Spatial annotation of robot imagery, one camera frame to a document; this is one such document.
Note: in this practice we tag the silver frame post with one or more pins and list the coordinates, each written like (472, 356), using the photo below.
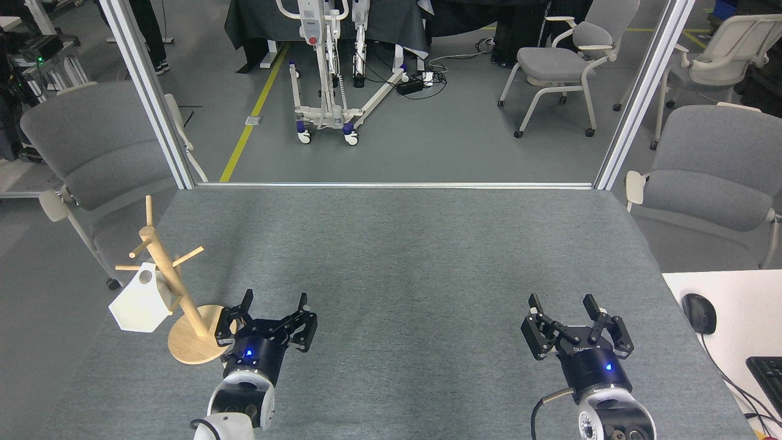
(641, 98)
(149, 91)

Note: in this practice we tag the person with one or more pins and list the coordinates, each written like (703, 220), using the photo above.
(151, 36)

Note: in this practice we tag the white hexagonal cup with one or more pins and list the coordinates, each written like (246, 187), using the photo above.
(140, 305)

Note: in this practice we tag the white stand on wheels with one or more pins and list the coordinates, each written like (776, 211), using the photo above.
(311, 27)

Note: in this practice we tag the dark cloth covered table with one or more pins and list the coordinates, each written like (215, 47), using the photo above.
(263, 24)

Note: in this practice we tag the black power strip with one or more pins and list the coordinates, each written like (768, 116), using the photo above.
(410, 84)

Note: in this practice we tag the white desk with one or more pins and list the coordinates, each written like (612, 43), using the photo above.
(742, 305)

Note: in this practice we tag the wooden cup rack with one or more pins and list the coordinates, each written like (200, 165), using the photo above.
(201, 342)

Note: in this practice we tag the grey chair with cream frame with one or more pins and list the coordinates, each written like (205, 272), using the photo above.
(104, 159)
(715, 177)
(721, 58)
(553, 64)

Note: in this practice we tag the equipment rack with green light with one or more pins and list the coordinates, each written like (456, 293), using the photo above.
(46, 58)

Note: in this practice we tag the silver table edge rail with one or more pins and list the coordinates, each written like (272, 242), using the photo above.
(397, 185)

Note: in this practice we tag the black computer mouse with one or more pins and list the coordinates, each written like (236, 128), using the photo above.
(699, 313)

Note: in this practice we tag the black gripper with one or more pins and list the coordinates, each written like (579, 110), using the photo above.
(256, 354)
(592, 370)

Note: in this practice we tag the black keyboard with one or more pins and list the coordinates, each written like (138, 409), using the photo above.
(770, 379)

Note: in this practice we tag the metal floor socket plate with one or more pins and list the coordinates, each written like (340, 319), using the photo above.
(253, 120)

